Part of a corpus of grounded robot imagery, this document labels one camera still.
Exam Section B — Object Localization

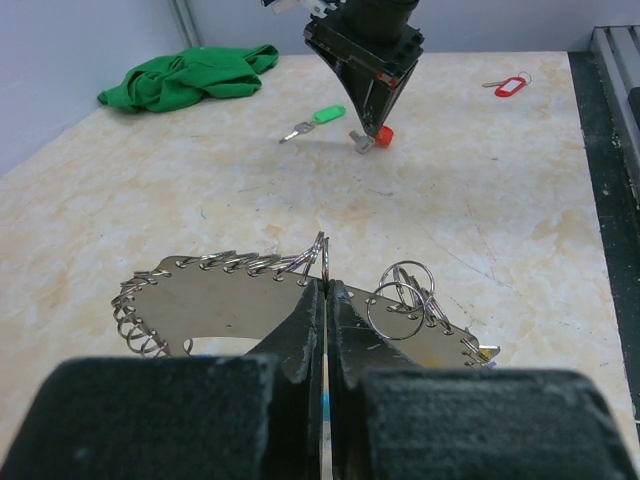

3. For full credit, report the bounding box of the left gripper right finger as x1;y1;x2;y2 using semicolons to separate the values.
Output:
326;280;421;479

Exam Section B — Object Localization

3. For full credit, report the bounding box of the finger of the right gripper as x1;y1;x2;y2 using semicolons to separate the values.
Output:
369;65;415;133
306;42;375;133

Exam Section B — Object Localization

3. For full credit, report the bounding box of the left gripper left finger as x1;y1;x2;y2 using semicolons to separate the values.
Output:
249;280;325;479

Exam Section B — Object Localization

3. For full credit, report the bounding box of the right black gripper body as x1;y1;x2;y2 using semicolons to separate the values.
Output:
304;1;424;83

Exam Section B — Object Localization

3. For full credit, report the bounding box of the red tagged key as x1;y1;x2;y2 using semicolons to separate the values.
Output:
482;71;532;98
349;126;394;154

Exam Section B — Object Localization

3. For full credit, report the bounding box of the large keyring with blue handle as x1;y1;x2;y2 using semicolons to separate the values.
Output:
111;233;501;368

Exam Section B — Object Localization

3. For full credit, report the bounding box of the green tagged key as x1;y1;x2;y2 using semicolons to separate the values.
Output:
279;105;346;144

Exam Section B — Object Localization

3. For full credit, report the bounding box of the green crumpled cloth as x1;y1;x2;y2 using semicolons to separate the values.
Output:
97;44;279;114

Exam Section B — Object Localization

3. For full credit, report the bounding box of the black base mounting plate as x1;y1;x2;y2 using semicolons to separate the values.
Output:
568;52;639;405

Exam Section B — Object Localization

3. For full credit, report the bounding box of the aluminium frame rail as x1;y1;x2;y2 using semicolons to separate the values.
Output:
592;25;639;126

